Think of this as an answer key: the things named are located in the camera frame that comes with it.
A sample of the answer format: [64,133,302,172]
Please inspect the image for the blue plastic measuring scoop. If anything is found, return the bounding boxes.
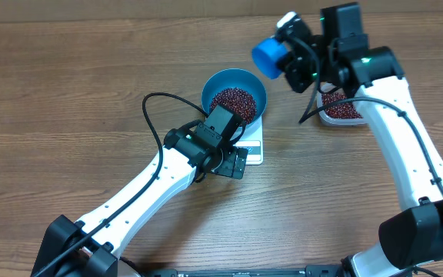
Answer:
[251,37,288,79]

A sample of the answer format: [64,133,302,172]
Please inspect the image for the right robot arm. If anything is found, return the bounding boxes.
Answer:
[258,3,443,276]

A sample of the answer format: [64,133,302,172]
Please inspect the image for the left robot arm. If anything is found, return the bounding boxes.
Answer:
[32,105,248,276]

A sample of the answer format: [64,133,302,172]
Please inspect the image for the white digital kitchen scale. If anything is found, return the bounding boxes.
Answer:
[235,117,264,165]

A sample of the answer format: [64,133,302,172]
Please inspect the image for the red beans in bowl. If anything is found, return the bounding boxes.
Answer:
[209,87,257,124]

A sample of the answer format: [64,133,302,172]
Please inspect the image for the blue metal bowl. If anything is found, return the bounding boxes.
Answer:
[201,68,268,127]

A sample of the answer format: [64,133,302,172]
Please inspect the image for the red adzuki beans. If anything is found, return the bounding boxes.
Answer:
[321,91,361,119]

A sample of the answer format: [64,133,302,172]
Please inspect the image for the clear plastic food container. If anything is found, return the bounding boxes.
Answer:
[317,83,366,127]

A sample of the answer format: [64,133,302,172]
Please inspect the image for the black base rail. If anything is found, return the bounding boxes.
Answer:
[121,257,345,277]

